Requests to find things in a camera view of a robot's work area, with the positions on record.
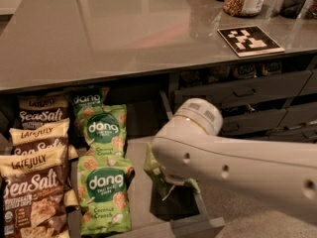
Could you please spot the green jalapeno chip bag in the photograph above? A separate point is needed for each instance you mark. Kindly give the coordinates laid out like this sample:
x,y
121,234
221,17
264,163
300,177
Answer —
x,y
164,183

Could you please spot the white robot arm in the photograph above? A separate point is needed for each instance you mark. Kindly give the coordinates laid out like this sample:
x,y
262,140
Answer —
x,y
280,175

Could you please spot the open grey top drawer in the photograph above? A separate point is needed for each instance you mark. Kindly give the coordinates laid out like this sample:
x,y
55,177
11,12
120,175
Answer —
x,y
146,206

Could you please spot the middle green Dang bag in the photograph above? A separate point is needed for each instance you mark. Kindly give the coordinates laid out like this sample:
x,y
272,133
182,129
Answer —
x,y
104,129

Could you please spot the green dang bag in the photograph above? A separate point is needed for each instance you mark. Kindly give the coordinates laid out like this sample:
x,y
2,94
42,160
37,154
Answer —
x,y
102,193
104,129
88,96

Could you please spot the back green Dang bag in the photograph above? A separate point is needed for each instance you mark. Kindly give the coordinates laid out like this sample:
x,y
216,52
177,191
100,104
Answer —
x,y
88,96

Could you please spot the front green Dang bag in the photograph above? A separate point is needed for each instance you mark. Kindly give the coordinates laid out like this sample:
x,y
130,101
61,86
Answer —
x,y
102,193

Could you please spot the middle right grey drawer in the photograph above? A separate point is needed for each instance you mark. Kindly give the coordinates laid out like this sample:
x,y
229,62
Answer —
x,y
252,122

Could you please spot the middle Late July bag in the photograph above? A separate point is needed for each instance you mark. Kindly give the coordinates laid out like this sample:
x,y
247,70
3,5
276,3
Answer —
x,y
50,135

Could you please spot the late july bag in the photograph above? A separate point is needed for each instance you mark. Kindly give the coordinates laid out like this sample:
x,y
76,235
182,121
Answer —
x,y
50,135
38,110
34,194

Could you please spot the back Late July bag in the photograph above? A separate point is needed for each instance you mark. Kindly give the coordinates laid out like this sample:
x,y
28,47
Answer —
x,y
38,110

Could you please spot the upper right grey drawer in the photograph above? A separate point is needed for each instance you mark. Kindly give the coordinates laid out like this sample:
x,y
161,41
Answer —
x,y
246,91

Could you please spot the front Late July bag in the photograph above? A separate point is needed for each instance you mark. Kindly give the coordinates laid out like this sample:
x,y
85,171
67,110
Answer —
x,y
34,194

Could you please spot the far right grey drawer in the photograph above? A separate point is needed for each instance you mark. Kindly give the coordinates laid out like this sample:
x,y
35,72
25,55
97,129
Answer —
x,y
301,134

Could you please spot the black white fiducial marker tile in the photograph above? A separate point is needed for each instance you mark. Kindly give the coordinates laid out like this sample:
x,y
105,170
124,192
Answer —
x,y
250,41

